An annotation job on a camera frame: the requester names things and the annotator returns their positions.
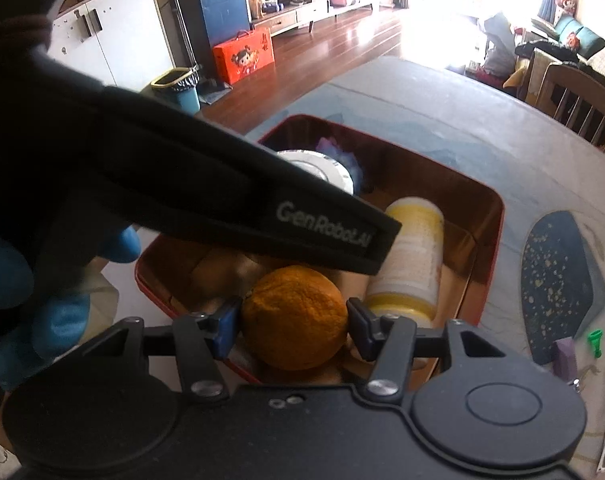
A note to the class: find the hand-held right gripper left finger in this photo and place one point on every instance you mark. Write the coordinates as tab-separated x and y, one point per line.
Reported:
227	332

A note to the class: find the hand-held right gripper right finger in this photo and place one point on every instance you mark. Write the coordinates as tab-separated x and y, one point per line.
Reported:
360	331

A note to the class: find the orange tangerine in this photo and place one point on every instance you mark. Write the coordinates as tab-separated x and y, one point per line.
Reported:
292	320

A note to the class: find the red metal tin box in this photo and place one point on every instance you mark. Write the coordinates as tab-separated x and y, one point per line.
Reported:
462	220

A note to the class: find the pink ridged brush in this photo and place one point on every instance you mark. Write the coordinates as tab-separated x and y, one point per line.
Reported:
564	360

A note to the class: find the person's left hand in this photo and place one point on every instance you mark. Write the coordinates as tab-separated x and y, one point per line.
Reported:
57	322

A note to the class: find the teal trash bin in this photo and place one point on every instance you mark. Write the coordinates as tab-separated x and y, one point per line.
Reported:
182	95

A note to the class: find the yellow white plastic bottle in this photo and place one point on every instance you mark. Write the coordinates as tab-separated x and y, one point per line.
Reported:
412	260

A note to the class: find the white cabinet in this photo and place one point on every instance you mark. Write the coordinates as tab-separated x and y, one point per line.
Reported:
122	35

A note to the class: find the orange gift box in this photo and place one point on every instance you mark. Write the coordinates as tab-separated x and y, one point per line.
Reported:
242	57

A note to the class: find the white round lid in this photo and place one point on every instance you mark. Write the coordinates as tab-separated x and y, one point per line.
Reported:
322	167

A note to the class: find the purple toy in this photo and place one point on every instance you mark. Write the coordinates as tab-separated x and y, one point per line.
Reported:
345	157

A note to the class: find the black cabinet blue panel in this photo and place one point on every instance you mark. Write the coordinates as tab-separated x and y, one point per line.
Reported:
222	5

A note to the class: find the white wooden media console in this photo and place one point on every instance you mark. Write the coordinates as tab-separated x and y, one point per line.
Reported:
292	15

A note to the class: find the printed grey tablecloth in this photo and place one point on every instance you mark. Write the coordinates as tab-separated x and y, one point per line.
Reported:
432	125

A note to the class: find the small green plastic piece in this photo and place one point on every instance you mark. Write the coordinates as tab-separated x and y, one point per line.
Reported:
594	342

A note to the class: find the blue grey bag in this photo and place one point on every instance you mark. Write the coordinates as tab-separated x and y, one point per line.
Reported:
497	45

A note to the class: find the wooden dining chair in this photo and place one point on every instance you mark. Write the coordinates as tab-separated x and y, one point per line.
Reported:
577	85

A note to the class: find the dark clothes pile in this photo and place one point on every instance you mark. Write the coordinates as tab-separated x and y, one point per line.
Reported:
547	52

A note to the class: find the teal sofa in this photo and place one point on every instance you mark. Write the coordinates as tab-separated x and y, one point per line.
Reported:
589	42

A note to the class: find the plush doll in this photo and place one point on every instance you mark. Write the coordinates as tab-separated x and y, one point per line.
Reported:
564	5

